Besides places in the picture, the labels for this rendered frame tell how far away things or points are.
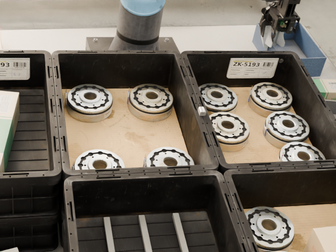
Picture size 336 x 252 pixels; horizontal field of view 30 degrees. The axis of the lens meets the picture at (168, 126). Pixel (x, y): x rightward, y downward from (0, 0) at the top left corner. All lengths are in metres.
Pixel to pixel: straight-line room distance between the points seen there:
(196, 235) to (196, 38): 0.91
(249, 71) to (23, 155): 0.60
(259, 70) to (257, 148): 0.24
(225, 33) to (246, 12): 1.61
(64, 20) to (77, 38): 1.42
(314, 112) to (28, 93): 0.66
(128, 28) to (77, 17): 1.73
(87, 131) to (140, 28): 0.38
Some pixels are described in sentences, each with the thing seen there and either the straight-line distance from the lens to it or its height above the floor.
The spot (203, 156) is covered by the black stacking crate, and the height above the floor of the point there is 0.90.
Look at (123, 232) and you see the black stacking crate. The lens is 1.20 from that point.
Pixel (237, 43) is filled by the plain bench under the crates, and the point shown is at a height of 0.70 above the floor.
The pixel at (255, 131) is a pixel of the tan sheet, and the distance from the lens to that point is 1.47.
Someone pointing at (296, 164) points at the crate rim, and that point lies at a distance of 1.27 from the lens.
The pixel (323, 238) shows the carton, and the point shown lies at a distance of 1.19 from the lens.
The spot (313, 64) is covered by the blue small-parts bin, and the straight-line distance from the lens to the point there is 1.92.
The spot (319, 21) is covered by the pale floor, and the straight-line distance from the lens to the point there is 3.75.
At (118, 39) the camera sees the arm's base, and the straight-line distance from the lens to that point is 1.70.
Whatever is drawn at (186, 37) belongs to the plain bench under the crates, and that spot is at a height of 0.70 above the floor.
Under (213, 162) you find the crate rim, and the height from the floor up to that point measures 0.93.
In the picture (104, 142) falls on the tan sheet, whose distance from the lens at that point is 1.37.
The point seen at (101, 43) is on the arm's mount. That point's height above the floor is 0.74.
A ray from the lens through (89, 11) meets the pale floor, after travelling 3.43.
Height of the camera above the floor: 1.75
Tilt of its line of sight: 40 degrees down
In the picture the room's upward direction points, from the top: 10 degrees clockwise
